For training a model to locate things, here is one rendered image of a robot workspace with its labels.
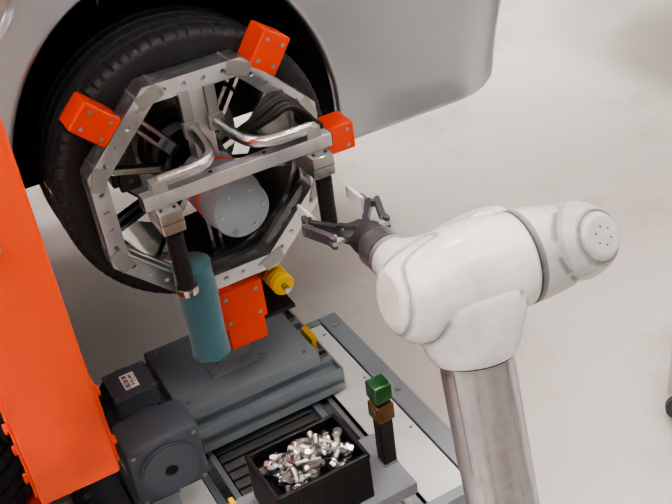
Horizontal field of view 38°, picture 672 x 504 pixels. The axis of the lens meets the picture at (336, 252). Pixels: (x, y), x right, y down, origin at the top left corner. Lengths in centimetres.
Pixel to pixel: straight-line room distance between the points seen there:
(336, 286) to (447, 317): 207
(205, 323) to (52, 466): 48
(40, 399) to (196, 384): 84
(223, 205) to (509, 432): 96
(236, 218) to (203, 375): 69
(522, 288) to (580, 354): 170
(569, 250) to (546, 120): 295
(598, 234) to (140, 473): 132
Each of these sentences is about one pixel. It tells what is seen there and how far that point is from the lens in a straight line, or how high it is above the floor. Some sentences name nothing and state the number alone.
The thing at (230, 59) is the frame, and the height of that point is 112.
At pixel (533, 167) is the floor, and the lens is 386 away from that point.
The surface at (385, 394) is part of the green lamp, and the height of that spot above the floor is 64.
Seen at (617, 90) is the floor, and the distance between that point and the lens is 445.
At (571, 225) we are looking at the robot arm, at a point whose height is 121.
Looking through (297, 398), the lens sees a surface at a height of 13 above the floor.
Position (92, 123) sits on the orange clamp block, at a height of 108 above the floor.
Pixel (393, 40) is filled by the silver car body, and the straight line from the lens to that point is 250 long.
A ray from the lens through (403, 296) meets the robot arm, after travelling 121.
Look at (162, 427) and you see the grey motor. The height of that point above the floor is 41.
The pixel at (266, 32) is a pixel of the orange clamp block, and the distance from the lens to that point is 214.
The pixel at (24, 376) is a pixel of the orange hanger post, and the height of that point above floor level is 83.
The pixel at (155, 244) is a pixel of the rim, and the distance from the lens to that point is 243.
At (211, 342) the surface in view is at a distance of 225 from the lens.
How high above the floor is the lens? 191
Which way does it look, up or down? 34 degrees down
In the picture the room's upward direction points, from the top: 8 degrees counter-clockwise
